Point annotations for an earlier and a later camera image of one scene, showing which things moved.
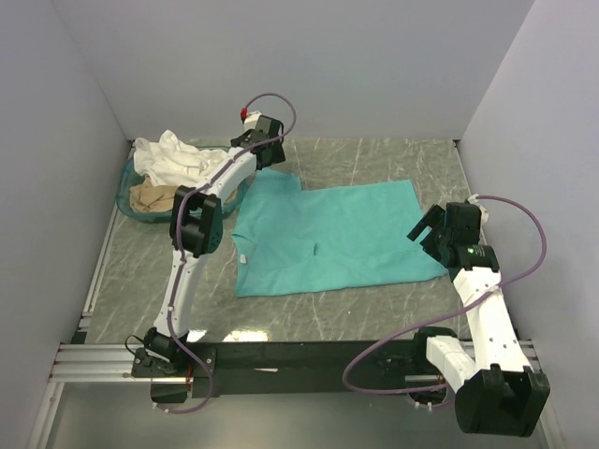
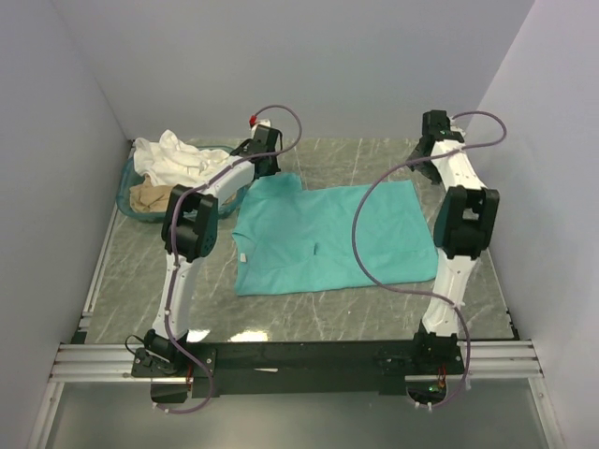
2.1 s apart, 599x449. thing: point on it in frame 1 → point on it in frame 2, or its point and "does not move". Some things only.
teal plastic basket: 128,179 does not move
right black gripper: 430,219 → 431,173
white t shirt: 170,161 does not move
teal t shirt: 286,239 does not move
